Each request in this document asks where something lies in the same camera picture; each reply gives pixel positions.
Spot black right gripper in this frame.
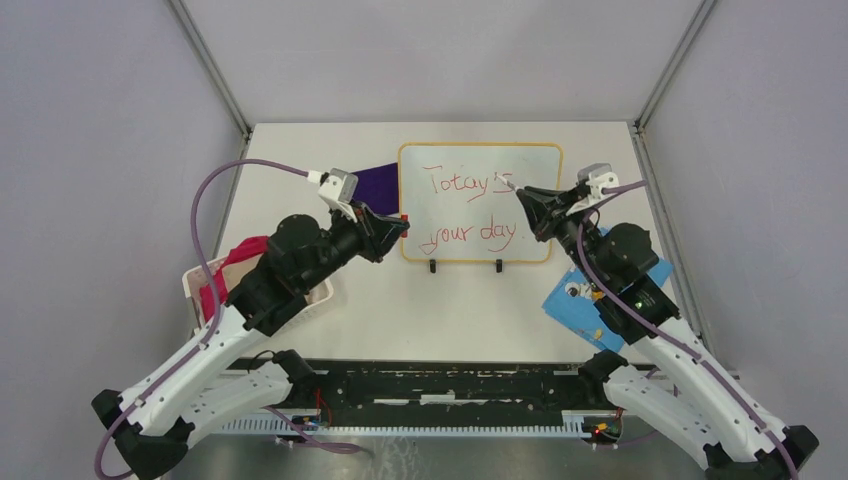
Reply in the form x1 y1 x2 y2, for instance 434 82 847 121
516 185 609 290

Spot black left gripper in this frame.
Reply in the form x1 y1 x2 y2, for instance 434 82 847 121
299 198 410 292

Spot red capped whiteboard marker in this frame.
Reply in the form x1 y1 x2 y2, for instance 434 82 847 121
495 173 518 193

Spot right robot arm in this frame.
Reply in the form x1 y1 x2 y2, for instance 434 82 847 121
516 186 819 479

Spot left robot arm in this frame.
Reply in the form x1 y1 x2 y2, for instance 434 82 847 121
92 201 410 479

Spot yellow framed whiteboard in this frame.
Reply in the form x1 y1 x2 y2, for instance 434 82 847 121
397 142 564 264

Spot purple cloth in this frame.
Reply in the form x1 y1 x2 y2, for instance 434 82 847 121
353 163 400 215

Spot blue cartoon print cloth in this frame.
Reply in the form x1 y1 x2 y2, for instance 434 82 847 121
541 228 674 354

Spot red cloth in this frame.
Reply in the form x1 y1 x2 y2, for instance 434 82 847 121
199 236 269 323

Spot beige cloth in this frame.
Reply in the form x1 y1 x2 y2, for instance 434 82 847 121
220 255 261 301

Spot white plastic basket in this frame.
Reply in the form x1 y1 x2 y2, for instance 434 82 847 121
182 257 334 331

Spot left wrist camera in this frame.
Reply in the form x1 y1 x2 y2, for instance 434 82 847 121
307 168 359 223

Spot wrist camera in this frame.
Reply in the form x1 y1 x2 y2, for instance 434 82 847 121
307 168 359 223
567 163 647 215

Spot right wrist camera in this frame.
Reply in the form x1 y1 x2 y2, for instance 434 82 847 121
567 163 647 215

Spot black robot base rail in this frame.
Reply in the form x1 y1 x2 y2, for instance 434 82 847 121
225 358 645 429

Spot grey aluminium frame post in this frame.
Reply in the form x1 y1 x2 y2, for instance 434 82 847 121
632 0 719 132

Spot white slotted cable duct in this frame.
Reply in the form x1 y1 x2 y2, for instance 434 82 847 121
216 413 590 439

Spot left aluminium frame post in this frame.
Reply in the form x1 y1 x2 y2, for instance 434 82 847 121
165 0 253 139

